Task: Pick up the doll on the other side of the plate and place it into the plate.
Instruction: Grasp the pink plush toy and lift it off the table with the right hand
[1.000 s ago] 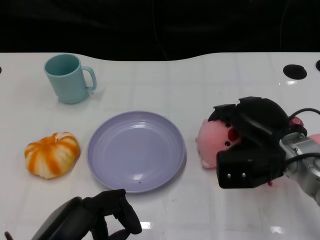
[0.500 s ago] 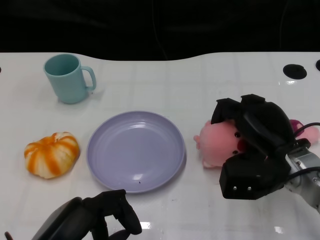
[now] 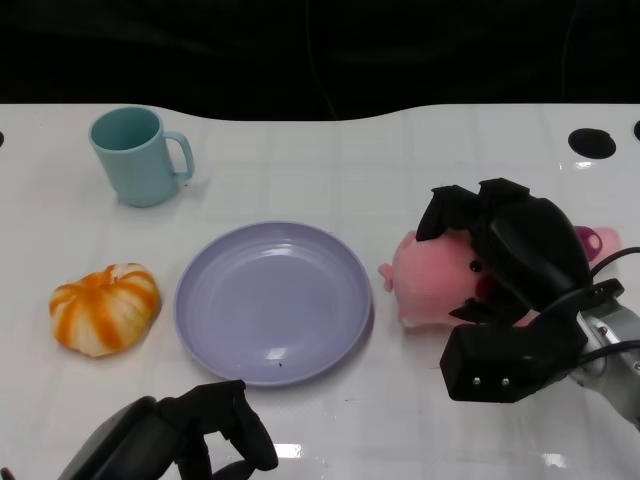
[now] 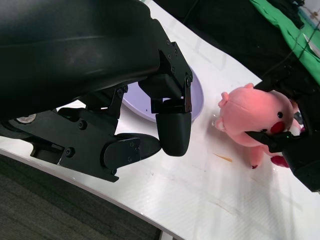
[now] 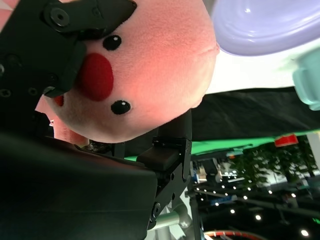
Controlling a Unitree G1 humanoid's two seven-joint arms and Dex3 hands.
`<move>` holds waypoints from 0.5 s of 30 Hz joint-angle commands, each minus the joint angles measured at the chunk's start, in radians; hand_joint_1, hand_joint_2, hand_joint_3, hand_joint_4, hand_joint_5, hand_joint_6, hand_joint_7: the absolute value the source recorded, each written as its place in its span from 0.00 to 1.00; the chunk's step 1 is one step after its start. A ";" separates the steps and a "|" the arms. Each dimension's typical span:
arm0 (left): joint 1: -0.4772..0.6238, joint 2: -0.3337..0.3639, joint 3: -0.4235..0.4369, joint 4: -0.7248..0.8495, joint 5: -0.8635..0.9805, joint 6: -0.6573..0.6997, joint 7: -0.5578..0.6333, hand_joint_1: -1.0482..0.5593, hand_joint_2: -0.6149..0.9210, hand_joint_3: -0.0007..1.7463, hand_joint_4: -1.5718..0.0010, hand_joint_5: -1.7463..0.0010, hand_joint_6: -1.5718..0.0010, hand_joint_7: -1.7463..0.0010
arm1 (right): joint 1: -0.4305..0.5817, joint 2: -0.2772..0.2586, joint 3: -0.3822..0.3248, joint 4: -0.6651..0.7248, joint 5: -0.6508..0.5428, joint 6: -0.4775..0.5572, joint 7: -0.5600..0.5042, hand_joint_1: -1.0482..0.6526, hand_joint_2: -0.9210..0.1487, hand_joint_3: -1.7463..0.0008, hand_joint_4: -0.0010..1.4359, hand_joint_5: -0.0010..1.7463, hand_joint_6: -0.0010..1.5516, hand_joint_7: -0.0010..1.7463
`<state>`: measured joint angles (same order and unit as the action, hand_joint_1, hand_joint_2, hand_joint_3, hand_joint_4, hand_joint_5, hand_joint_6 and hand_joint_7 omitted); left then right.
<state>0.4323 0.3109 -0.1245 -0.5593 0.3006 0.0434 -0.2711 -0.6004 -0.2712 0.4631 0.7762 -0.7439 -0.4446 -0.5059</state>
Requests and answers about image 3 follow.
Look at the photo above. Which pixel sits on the pink plush doll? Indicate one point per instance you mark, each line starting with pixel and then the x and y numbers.
pixel 430 280

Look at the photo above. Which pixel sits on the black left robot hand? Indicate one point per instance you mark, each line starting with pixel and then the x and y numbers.
pixel 140 440

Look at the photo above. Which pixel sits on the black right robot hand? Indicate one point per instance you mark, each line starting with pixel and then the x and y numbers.
pixel 535 250

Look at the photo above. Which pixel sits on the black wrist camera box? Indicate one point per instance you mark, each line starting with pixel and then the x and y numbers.
pixel 500 355

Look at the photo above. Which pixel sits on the teal plastic mug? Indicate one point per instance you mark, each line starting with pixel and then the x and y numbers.
pixel 139 167

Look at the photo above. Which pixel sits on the lilac round plate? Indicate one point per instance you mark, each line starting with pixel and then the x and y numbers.
pixel 270 305

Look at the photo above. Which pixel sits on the orange white striped pumpkin toy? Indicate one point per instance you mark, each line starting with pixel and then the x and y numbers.
pixel 104 310

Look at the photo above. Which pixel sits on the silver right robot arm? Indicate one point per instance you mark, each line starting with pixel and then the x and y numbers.
pixel 615 370

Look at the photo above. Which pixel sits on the black backdrop curtain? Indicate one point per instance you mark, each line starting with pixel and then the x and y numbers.
pixel 200 50

